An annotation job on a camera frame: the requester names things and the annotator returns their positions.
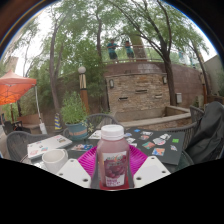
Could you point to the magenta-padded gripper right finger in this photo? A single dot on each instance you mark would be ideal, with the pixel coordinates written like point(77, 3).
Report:
point(151, 170)

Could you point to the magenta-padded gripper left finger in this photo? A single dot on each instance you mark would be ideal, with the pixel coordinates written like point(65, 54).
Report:
point(74, 171)

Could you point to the pink juice bottle white cap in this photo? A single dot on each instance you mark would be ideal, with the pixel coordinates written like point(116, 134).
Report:
point(113, 156)

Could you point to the white ribbed cup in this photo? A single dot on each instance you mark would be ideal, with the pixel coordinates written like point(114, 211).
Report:
point(53, 160)

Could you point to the colourful small card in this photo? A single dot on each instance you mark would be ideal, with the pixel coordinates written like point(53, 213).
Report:
point(81, 147)

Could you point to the black laptop with stickers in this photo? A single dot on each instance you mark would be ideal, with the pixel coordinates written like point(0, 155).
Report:
point(156, 143)

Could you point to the silver laptop with stickers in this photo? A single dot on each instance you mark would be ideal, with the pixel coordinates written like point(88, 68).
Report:
point(46, 145)

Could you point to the flat round red coaster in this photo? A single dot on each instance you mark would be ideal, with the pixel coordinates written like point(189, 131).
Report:
point(114, 188)

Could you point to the white sticker sheet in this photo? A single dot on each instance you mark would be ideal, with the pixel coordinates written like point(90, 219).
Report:
point(95, 135)

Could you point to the blue yellow striped cone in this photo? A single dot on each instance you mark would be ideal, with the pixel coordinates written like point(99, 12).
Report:
point(58, 121)

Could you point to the green plant in teal pot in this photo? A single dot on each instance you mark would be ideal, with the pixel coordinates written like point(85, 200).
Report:
point(74, 110)

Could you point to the wooden bench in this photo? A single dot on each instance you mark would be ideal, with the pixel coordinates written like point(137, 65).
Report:
point(30, 119)

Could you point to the black jacket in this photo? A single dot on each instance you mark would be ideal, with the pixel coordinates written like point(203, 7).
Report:
point(210, 133)

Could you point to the slender leaning trunk tree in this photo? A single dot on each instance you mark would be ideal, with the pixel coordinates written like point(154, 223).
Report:
point(53, 90)

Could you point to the dark forked trunk tree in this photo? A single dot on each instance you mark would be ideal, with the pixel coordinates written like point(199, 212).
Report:
point(170, 86)

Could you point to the orange canopy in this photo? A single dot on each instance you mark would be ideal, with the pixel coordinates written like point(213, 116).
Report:
point(15, 88)

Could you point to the person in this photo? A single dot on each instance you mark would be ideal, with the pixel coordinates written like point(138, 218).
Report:
point(112, 50)
point(129, 50)

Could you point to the grey wall box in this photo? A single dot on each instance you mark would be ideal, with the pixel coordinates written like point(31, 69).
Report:
point(179, 98)

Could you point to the globe lamp post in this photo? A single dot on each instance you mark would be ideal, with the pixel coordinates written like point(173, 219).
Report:
point(83, 93)

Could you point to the wall lantern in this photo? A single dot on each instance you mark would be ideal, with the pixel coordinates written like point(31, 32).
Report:
point(111, 83)
point(164, 80)

